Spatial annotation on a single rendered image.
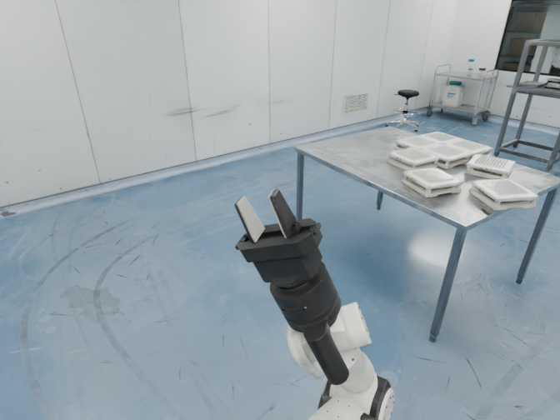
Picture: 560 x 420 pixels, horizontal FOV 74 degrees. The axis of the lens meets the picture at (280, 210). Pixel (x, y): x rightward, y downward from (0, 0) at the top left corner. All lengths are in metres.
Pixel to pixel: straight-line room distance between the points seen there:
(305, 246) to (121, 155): 4.23
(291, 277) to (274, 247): 0.05
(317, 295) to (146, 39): 4.19
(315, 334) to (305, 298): 0.05
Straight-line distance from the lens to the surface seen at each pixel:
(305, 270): 0.50
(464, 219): 2.17
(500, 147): 5.90
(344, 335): 0.59
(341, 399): 0.81
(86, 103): 4.43
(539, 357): 2.83
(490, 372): 2.61
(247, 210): 0.50
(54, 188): 4.60
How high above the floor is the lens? 1.81
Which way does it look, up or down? 28 degrees down
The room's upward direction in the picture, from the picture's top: straight up
